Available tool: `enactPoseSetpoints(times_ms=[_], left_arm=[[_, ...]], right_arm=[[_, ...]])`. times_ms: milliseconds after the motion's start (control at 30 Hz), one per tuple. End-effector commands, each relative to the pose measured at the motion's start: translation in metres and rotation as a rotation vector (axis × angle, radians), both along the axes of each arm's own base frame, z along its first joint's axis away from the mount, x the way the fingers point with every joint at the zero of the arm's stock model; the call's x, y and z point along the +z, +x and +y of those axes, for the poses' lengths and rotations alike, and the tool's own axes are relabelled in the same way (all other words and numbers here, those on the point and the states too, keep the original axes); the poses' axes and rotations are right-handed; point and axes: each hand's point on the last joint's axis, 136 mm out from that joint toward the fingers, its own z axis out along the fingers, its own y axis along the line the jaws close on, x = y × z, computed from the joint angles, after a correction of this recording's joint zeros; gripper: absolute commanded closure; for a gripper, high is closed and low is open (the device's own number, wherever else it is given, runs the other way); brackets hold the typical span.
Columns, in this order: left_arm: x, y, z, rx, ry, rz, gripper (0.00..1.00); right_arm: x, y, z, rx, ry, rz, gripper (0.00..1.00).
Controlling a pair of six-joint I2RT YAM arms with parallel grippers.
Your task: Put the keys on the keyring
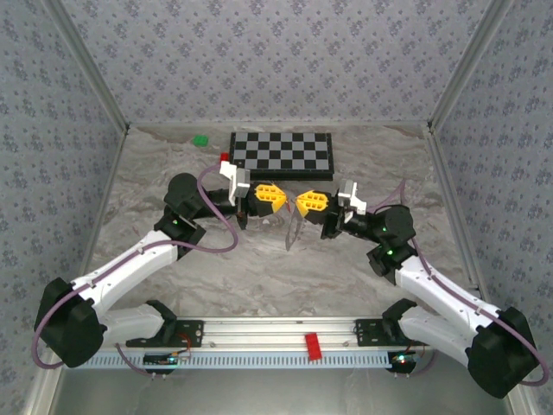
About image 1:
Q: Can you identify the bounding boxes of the aluminium corner post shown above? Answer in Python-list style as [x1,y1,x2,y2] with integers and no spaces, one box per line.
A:
[427,0,518,133]
[45,0,130,133]

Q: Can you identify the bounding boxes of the long red toy brick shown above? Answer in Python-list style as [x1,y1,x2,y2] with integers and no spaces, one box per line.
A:
[304,332,324,361]

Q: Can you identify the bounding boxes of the leaf-shaped metal plate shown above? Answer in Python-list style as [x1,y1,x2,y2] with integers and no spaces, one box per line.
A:
[284,202,304,252]

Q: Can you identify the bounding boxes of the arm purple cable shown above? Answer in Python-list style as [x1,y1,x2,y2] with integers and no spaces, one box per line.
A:
[366,177,550,386]
[33,163,240,378]

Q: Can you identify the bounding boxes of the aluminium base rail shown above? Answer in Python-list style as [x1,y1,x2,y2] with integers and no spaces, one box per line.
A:
[103,316,472,352]

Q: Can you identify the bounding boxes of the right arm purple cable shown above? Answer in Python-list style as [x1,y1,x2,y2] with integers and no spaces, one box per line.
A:
[366,177,550,386]

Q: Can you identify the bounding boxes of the black grey folding chessboard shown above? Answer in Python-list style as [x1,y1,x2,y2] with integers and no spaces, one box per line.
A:
[227,131,336,182]

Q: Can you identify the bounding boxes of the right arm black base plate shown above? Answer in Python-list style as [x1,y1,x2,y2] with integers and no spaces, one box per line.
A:
[354,318,435,347]

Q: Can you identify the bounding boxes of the white slotted cable duct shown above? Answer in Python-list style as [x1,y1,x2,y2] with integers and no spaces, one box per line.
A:
[81,350,397,371]

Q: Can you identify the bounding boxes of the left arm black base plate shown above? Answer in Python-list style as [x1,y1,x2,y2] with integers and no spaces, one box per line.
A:
[125,318,205,349]

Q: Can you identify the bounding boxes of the aluminium side rail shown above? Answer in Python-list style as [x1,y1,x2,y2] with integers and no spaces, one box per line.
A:
[79,127,130,282]
[425,124,483,295]

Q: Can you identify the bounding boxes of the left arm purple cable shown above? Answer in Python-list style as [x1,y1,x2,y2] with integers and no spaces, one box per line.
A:
[33,163,240,378]

